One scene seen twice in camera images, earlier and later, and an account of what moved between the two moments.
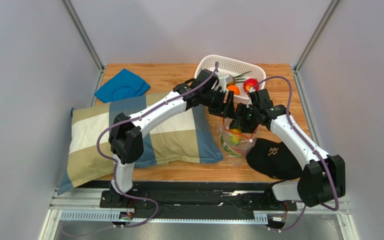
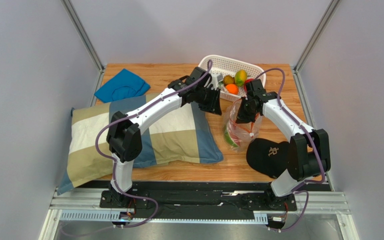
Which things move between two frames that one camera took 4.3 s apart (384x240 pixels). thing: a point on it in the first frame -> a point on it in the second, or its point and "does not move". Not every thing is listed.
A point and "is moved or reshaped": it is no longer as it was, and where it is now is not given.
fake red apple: x=251 y=82 does not move
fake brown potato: x=232 y=83 does not move
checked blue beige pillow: x=184 y=138 does not move
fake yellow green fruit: x=235 y=139 -> x=240 y=77
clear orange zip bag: x=235 y=143 is moved or reshaped
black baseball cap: x=273 y=158 does not move
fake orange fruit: x=234 y=88 does not move
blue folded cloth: x=124 y=84 does not move
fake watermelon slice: x=233 y=152 -> x=232 y=138
